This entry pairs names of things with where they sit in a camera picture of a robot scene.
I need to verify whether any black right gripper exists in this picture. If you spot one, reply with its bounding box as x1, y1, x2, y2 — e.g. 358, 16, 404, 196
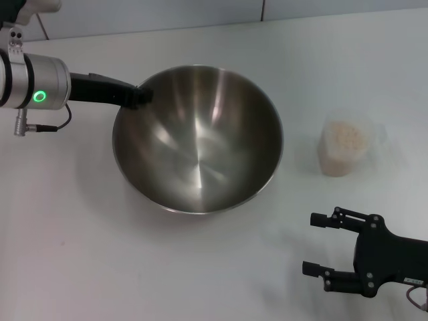
302, 206, 428, 298

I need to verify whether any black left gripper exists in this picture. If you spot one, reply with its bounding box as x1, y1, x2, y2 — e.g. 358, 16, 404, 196
68, 72, 154, 112

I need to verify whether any stainless steel mixing bowl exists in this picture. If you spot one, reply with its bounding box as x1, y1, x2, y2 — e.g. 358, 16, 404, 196
112, 64, 285, 215

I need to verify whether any white uncooked rice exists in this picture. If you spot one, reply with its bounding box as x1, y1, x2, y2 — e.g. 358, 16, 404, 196
319, 120, 368, 177

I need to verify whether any clear plastic measuring cup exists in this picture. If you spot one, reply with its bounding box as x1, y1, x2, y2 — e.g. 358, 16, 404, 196
317, 108, 391, 177

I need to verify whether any right arm cable with plug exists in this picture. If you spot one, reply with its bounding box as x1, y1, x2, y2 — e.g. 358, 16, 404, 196
405, 284, 428, 310

